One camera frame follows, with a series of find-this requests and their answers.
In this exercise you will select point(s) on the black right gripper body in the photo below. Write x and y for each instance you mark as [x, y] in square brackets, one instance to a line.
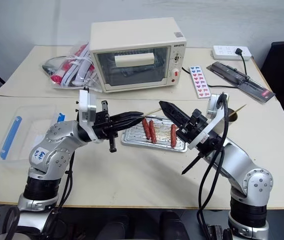
[193, 127]

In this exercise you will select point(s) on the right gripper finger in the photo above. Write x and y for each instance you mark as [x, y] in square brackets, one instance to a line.
[173, 117]
[175, 111]

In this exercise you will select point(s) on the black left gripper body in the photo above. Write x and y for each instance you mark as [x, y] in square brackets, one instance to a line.
[104, 127]

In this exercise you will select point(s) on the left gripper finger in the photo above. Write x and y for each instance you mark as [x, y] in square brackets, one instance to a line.
[126, 124]
[129, 116]

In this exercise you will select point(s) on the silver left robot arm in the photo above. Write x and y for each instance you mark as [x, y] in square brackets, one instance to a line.
[56, 140]

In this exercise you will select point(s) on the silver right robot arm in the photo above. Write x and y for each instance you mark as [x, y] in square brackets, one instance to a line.
[237, 160]

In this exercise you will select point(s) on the ribbed metal baking tray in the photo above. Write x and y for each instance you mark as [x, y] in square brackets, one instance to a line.
[136, 140]

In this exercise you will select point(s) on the red-brown sausage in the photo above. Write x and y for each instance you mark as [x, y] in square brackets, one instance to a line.
[152, 132]
[146, 128]
[173, 136]

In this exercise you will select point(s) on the tan paper cup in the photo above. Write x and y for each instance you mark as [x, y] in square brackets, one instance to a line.
[233, 117]

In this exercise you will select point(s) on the thin wooden skewer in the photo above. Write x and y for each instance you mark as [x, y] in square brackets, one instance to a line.
[239, 110]

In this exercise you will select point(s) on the white sheet with coloured hearts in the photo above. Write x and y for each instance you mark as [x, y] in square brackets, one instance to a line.
[200, 82]

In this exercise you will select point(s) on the clear bag with red-white items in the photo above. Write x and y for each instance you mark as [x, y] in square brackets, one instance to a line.
[81, 72]

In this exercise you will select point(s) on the black flat package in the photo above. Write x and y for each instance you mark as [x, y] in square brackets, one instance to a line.
[232, 72]

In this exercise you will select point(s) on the white handwritten sticker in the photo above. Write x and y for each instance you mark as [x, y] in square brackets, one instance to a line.
[39, 155]

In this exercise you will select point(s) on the clear plastic bag blue zip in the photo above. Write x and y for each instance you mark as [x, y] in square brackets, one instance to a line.
[31, 130]

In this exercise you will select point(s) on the white power strip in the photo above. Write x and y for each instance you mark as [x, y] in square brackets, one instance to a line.
[222, 53]

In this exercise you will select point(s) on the cream toaster oven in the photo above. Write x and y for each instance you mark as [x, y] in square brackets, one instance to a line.
[131, 32]

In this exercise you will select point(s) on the small black device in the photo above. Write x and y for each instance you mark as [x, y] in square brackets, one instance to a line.
[214, 232]

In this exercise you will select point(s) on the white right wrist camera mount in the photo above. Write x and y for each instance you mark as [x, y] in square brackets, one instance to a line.
[212, 123]

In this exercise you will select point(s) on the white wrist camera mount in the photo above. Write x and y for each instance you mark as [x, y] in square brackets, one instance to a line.
[212, 123]
[84, 100]

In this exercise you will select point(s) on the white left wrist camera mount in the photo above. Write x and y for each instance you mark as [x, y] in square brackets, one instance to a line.
[84, 100]

